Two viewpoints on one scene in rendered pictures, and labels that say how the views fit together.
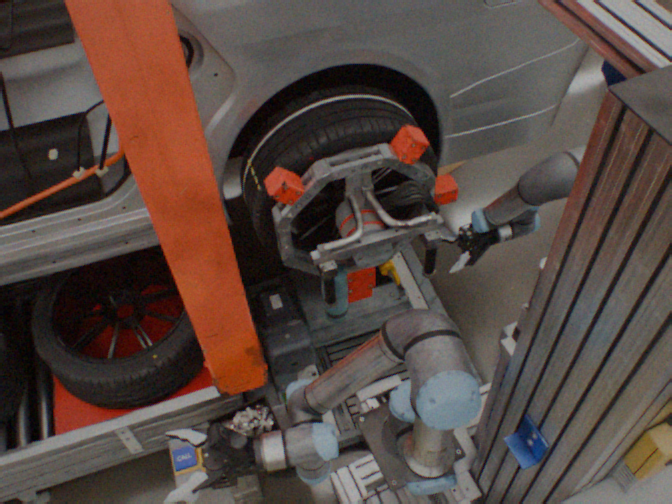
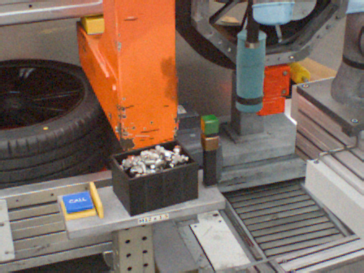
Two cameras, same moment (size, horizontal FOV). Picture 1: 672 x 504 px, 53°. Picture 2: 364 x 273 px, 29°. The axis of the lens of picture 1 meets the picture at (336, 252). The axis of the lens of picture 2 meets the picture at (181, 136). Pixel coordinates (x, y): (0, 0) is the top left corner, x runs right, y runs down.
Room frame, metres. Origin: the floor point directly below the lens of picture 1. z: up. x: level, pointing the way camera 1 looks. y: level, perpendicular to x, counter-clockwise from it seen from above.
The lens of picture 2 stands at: (-0.71, 0.28, 1.51)
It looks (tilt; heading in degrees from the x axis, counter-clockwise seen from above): 29 degrees down; 359
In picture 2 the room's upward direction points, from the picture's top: 1 degrees counter-clockwise
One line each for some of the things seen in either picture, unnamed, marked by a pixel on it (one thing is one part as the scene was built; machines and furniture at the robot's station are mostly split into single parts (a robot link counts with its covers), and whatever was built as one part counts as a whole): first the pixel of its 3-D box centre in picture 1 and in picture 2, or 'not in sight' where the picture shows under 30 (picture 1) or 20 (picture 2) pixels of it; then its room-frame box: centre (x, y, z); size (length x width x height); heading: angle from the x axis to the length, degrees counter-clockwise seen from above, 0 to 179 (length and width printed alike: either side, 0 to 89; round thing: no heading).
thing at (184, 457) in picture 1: (184, 458); (77, 204); (0.80, 0.52, 0.47); 0.07 x 0.07 x 0.02; 16
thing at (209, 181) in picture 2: not in sight; (209, 153); (0.91, 0.17, 0.55); 0.03 x 0.03 x 0.21; 16
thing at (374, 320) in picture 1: (344, 296); (245, 152); (1.62, -0.02, 0.13); 0.50 x 0.36 x 0.10; 106
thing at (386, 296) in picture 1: (343, 270); (248, 108); (1.62, -0.03, 0.32); 0.40 x 0.30 x 0.28; 106
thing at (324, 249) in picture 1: (337, 214); not in sight; (1.31, -0.01, 1.03); 0.19 x 0.18 x 0.11; 16
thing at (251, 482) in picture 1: (239, 472); (134, 269); (0.84, 0.39, 0.21); 0.10 x 0.10 x 0.42; 16
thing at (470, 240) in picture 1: (477, 237); not in sight; (1.33, -0.46, 0.86); 0.12 x 0.08 x 0.09; 108
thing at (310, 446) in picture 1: (310, 444); not in sight; (0.53, 0.08, 1.21); 0.11 x 0.08 x 0.09; 97
